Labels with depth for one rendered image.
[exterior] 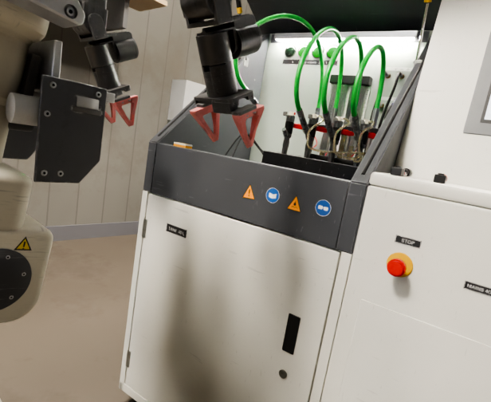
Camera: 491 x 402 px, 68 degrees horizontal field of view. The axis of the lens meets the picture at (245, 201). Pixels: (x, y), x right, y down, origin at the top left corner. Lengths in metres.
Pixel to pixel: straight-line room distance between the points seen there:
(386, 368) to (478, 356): 0.18
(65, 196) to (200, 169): 2.20
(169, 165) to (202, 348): 0.55
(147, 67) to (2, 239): 2.84
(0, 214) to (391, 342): 0.77
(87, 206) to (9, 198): 2.61
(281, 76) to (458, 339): 1.14
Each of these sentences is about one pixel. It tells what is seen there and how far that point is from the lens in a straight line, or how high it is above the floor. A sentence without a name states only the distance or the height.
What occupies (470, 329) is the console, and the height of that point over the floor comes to 0.72.
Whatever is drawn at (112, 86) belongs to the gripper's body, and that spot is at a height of 1.08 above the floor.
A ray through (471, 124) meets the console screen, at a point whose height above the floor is 1.13.
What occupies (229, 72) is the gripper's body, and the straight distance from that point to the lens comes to 0.68.
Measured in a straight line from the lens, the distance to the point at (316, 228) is 0.88.
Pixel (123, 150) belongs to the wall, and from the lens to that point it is 3.31.
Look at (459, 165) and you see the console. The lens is 1.04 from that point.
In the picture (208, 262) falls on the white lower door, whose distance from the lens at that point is 1.07.
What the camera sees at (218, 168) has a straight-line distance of 1.02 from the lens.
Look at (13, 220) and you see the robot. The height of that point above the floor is 0.82.
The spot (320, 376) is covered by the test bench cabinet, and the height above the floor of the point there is 0.48.
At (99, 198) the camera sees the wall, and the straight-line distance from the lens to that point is 3.29.
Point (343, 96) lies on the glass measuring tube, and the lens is 1.43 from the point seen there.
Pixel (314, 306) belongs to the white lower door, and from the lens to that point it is 0.93.
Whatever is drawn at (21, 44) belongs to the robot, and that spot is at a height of 1.08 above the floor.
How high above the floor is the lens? 1.00
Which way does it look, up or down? 9 degrees down
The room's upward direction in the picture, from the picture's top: 10 degrees clockwise
